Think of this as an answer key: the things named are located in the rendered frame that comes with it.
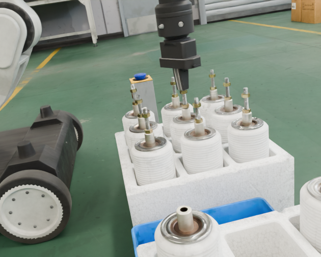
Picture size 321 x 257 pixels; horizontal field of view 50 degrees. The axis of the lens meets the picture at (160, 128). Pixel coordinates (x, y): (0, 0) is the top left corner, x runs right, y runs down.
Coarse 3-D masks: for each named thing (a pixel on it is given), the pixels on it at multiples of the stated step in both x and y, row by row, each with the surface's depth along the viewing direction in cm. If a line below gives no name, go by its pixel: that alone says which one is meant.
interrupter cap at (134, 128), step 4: (132, 124) 92; (136, 124) 92; (152, 124) 90; (156, 124) 89; (132, 128) 89; (136, 128) 89; (152, 128) 87; (132, 132) 87; (136, 132) 87; (140, 132) 86; (144, 132) 86
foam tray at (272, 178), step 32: (128, 160) 89; (224, 160) 83; (256, 160) 80; (288, 160) 78; (128, 192) 74; (160, 192) 75; (192, 192) 76; (224, 192) 78; (256, 192) 80; (288, 192) 81
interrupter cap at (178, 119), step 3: (180, 114) 94; (192, 114) 93; (195, 114) 93; (174, 117) 92; (177, 117) 92; (180, 117) 92; (192, 117) 92; (195, 117) 91; (174, 120) 90; (177, 120) 90; (180, 120) 90; (183, 120) 90; (186, 120) 89; (189, 120) 89; (192, 120) 89; (180, 123) 88; (183, 123) 88; (186, 123) 88
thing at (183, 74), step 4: (180, 72) 85; (184, 72) 86; (188, 72) 87; (180, 76) 85; (184, 76) 86; (188, 76) 87; (180, 80) 86; (184, 80) 86; (188, 80) 87; (180, 84) 87; (184, 84) 87; (188, 84) 87; (184, 88) 87; (188, 88) 88
